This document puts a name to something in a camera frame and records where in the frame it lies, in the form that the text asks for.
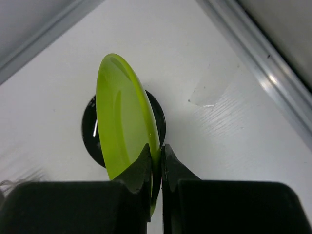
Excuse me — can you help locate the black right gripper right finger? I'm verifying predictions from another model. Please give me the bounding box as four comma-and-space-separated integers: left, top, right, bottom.
161, 144, 305, 234

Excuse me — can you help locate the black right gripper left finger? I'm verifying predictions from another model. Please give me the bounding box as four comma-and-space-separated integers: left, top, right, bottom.
0, 144, 152, 234

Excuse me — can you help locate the lime green plate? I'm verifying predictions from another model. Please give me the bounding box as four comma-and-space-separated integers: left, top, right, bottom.
96, 53, 161, 214

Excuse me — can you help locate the aluminium table edge rail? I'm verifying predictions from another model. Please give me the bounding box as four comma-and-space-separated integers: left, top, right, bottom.
198, 0, 312, 146

